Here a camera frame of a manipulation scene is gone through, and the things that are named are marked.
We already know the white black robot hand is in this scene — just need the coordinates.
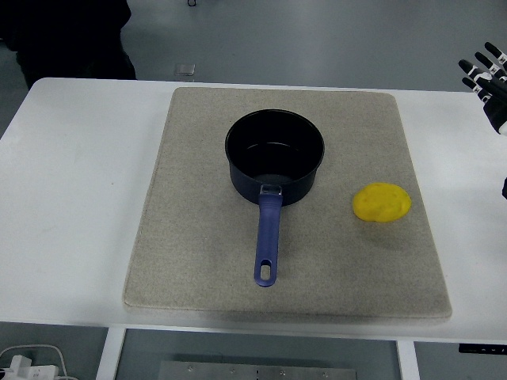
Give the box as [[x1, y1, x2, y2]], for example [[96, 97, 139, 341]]
[[458, 41, 507, 200]]

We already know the yellow potato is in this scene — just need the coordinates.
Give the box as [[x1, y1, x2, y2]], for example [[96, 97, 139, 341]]
[[352, 181, 413, 224]]

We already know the black table control panel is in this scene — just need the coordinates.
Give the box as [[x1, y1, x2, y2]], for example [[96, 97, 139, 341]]
[[458, 344, 507, 355]]

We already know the white table leg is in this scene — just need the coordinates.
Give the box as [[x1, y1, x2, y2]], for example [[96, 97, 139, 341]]
[[395, 339, 421, 380], [96, 327, 128, 380]]

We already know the beige felt mat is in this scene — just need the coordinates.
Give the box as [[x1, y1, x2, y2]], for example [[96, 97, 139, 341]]
[[122, 86, 453, 326]]

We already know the grey metal plate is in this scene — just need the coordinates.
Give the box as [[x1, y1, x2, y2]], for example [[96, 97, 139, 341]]
[[159, 360, 357, 380]]

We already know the person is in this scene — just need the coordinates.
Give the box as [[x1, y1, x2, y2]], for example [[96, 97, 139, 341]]
[[0, 0, 138, 90]]

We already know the white power adapter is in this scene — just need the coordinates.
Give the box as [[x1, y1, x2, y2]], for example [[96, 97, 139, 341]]
[[0, 355, 60, 380]]

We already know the blue pot with handle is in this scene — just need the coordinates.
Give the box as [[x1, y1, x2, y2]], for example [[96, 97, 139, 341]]
[[224, 109, 326, 288]]

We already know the white power cable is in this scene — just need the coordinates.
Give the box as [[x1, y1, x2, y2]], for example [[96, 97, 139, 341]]
[[0, 344, 81, 380]]

